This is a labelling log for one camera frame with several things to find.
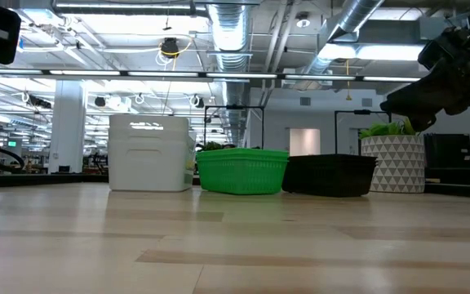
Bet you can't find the dark green background plant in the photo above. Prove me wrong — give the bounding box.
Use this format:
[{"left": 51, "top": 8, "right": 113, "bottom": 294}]
[{"left": 197, "top": 141, "right": 236, "bottom": 151}]

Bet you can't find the black background rig frame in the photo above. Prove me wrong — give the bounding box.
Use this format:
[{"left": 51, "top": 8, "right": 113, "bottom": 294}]
[
  {"left": 334, "top": 109, "right": 393, "bottom": 155},
  {"left": 204, "top": 105, "right": 266, "bottom": 150}
]

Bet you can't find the white building column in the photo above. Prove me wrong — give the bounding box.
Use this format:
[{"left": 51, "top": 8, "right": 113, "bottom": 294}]
[{"left": 49, "top": 79, "right": 87, "bottom": 175}]

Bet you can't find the black overhead camera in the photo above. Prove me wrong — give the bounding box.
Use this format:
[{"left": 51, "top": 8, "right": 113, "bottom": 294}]
[{"left": 160, "top": 37, "right": 180, "bottom": 58}]

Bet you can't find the overhead LED light bar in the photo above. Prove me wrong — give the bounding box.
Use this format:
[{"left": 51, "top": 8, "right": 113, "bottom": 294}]
[{"left": 0, "top": 67, "right": 423, "bottom": 85}]

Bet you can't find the black equipment cart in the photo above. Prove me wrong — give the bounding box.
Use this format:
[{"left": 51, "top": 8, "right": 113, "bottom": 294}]
[{"left": 423, "top": 133, "right": 470, "bottom": 185}]

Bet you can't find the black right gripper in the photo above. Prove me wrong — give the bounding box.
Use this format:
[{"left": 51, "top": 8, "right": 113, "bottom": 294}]
[{"left": 380, "top": 24, "right": 470, "bottom": 132}]

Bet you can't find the green artificial plant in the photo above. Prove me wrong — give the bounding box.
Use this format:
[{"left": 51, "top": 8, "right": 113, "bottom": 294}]
[{"left": 359, "top": 118, "right": 418, "bottom": 140}]

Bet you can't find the corrugated silver ceiling duct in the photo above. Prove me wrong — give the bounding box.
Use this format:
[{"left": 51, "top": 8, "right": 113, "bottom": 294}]
[{"left": 208, "top": 0, "right": 256, "bottom": 144}]

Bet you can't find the bright ceiling light panel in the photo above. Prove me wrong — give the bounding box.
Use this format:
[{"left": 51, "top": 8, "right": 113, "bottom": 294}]
[{"left": 320, "top": 42, "right": 428, "bottom": 62}]

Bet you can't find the white triangle-patterned plant pot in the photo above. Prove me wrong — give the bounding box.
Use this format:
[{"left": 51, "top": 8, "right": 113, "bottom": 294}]
[{"left": 360, "top": 134, "right": 426, "bottom": 194}]

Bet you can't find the smooth silver ceiling duct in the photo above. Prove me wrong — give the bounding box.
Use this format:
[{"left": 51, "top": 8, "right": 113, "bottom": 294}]
[{"left": 294, "top": 0, "right": 385, "bottom": 91}]

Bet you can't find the bright white doorway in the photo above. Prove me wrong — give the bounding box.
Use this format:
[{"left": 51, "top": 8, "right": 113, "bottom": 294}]
[{"left": 288, "top": 127, "right": 321, "bottom": 157}]

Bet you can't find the white plastic basket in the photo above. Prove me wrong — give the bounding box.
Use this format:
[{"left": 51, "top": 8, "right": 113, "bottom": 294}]
[
  {"left": 108, "top": 138, "right": 197, "bottom": 193},
  {"left": 108, "top": 128, "right": 195, "bottom": 144}
]

